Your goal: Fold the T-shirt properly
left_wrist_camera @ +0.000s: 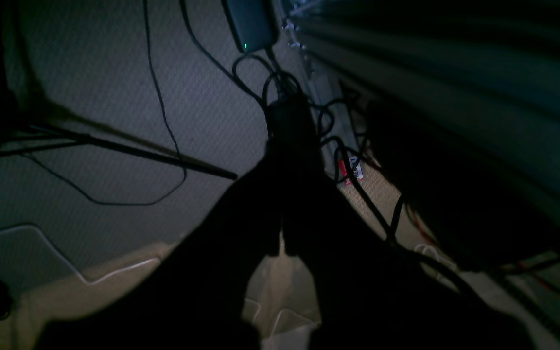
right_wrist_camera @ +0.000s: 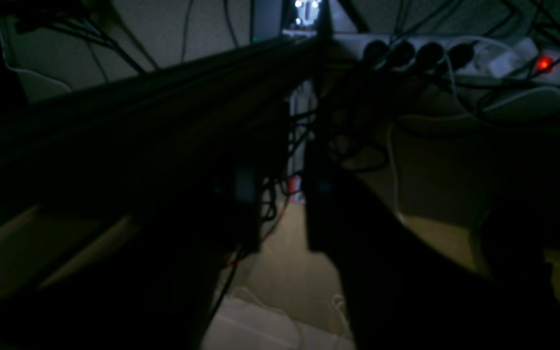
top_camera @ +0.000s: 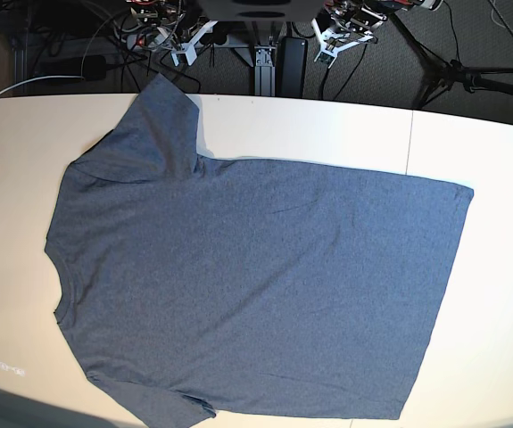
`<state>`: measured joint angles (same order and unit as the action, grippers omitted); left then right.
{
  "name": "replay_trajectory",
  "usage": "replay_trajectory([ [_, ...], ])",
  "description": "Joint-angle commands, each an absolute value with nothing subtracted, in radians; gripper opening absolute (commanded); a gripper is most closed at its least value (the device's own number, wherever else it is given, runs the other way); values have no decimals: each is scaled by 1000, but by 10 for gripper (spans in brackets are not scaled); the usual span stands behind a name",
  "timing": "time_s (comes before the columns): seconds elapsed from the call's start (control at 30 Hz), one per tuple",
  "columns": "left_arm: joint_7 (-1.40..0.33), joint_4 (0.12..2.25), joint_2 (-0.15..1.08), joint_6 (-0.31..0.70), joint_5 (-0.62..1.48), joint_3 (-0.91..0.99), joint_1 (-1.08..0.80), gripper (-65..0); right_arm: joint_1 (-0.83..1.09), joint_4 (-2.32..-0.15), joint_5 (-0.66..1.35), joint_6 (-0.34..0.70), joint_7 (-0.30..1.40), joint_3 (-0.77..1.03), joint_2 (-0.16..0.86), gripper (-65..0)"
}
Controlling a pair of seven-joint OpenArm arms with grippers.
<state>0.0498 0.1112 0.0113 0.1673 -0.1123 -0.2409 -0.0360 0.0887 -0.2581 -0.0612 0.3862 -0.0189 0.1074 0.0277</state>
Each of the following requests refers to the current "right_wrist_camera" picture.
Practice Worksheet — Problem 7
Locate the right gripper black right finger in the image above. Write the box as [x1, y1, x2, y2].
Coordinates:
[304, 141, 560, 350]

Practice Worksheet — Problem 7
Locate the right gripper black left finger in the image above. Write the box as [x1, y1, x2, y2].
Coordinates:
[0, 165, 263, 350]

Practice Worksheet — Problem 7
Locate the aluminium table leg profile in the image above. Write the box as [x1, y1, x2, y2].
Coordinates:
[286, 78, 318, 202]

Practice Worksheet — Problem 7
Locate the white power strip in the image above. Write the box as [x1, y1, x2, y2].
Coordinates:
[334, 33, 560, 86]

